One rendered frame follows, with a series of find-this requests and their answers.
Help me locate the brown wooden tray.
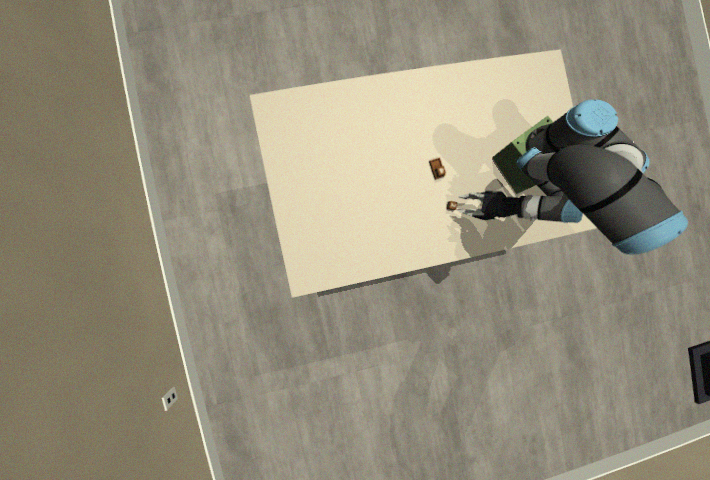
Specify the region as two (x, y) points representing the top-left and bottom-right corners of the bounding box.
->
(429, 157), (446, 179)

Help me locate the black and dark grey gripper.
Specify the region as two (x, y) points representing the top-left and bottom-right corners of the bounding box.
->
(456, 191), (526, 220)

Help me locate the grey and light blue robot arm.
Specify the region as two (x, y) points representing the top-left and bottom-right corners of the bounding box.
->
(516, 99), (688, 255)

